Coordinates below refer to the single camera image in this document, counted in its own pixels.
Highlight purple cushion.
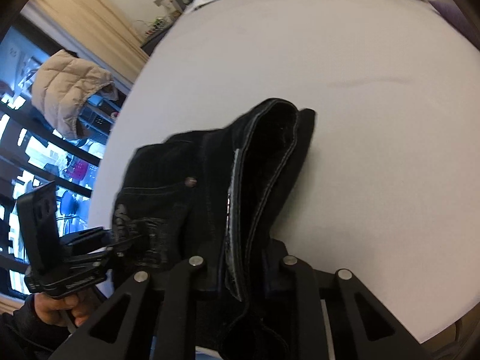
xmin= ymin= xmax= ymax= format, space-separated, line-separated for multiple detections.
xmin=429 ymin=0 xmax=479 ymax=49

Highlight left hand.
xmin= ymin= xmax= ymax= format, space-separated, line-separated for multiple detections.
xmin=33 ymin=291 xmax=97 ymax=327

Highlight dark grey nightstand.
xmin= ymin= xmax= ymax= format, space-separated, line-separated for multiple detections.
xmin=141 ymin=24 xmax=174 ymax=56

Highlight beige puffer jacket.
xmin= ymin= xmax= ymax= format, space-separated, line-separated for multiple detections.
xmin=31 ymin=49 xmax=118 ymax=140

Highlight white bed mattress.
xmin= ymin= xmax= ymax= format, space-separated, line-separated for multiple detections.
xmin=89 ymin=0 xmax=479 ymax=341

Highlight black denim pants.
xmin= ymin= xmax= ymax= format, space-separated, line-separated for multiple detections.
xmin=110 ymin=97 xmax=318 ymax=360

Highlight cream curtain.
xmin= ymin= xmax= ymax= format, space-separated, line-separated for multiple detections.
xmin=21 ymin=0 xmax=148 ymax=89

